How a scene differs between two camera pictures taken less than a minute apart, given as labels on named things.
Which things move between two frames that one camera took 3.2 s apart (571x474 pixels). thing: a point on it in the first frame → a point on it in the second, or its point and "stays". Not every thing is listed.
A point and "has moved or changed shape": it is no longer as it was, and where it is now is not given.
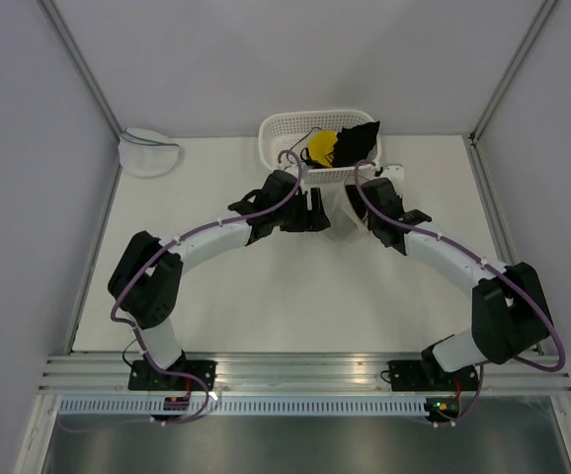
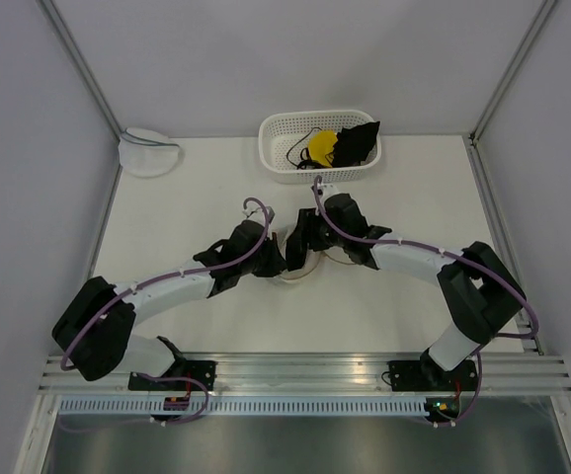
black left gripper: x=314 y=220 → x=278 y=264
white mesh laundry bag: x=345 y=219 has moved or changed shape
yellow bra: x=321 y=143 stays
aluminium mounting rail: x=291 y=373 stays
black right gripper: x=369 y=221 → x=307 y=221
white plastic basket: x=290 y=131 stays
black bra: x=354 y=144 stays
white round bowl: x=147 y=153 stays
